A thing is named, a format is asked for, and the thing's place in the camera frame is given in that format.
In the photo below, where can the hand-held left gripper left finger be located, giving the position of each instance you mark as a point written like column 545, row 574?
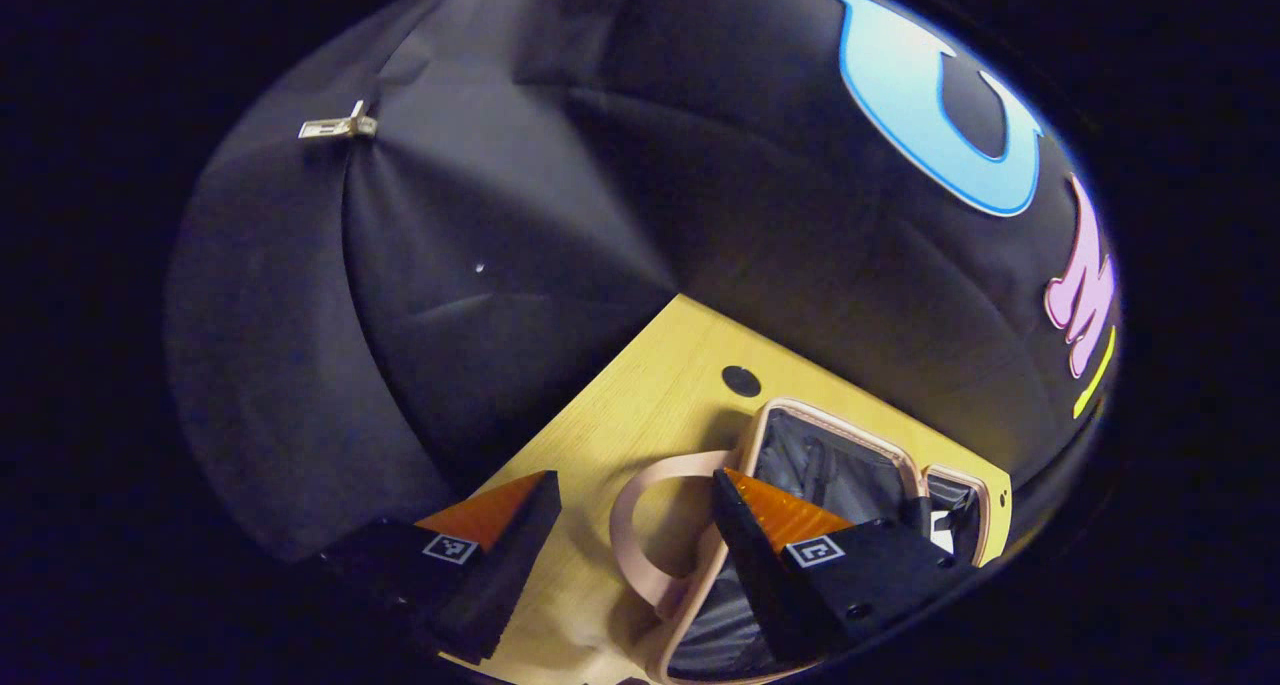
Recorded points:
column 510, row 565

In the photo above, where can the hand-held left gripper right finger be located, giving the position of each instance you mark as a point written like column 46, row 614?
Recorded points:
column 755, row 555

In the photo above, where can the pink suitcase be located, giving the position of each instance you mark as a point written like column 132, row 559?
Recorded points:
column 830, row 465

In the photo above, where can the black table grommet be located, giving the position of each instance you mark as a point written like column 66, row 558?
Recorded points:
column 741, row 381

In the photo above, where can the black backdrop cloth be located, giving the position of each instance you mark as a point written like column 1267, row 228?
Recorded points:
column 500, row 265

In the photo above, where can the beige cloth clip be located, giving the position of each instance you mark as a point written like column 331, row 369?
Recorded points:
column 338, row 125

